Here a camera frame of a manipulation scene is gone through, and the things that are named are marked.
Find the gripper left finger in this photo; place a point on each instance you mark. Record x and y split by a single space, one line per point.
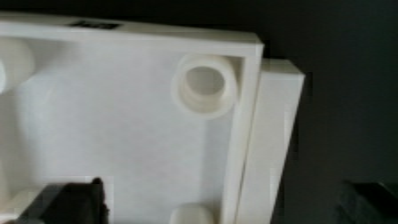
68 204

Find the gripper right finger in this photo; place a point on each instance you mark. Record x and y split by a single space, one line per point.
368 203

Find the white square table top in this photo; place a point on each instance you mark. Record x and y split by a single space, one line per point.
132 113

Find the white table leg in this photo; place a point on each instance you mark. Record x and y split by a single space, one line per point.
194 213

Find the white L-shaped obstacle fence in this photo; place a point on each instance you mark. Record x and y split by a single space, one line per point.
281 82

